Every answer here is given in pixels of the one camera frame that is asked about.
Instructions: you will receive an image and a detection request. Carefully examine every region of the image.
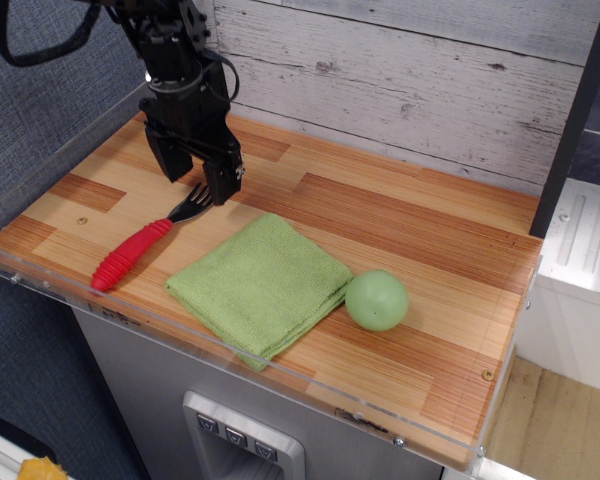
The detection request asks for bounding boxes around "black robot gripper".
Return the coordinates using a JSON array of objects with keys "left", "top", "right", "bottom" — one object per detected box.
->
[{"left": 140, "top": 62, "right": 243, "bottom": 206}]

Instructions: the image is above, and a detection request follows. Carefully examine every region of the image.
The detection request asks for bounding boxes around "red handled metal fork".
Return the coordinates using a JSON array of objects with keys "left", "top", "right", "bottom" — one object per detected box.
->
[{"left": 90, "top": 183, "right": 213, "bottom": 292}]

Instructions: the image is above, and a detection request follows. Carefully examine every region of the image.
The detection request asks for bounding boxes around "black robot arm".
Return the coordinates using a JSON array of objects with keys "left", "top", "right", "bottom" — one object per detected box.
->
[{"left": 102, "top": 1, "right": 244, "bottom": 205}]

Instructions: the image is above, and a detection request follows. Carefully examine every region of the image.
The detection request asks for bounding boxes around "folded green cloth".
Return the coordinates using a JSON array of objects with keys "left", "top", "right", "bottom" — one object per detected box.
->
[{"left": 164, "top": 214, "right": 353, "bottom": 371}]

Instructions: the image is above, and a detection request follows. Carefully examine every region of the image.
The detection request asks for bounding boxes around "green ball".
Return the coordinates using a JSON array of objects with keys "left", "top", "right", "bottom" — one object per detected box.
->
[{"left": 345, "top": 270, "right": 409, "bottom": 332}]

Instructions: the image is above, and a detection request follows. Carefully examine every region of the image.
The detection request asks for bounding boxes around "grey toy fridge cabinet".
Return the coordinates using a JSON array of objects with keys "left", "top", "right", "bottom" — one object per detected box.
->
[{"left": 76, "top": 309, "right": 443, "bottom": 479}]

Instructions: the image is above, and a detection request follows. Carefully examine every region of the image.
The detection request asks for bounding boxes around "yellow object at corner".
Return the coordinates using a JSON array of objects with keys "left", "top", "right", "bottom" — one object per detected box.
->
[{"left": 16, "top": 457, "right": 70, "bottom": 480}]

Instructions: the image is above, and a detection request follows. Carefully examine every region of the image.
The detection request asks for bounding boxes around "black and white base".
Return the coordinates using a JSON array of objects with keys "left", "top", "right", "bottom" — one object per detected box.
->
[{"left": 0, "top": 419, "right": 57, "bottom": 479}]

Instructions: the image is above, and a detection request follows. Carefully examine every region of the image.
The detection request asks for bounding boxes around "white toy sink unit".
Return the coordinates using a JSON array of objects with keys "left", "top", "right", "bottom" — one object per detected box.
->
[{"left": 514, "top": 179, "right": 600, "bottom": 389}]

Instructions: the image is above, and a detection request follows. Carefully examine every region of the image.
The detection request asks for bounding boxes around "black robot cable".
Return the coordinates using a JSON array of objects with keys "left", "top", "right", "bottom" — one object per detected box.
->
[{"left": 0, "top": 0, "right": 241, "bottom": 101}]

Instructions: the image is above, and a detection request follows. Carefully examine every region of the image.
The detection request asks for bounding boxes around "right dark vertical post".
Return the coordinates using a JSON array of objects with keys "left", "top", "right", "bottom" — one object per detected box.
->
[{"left": 529, "top": 22, "right": 600, "bottom": 239}]

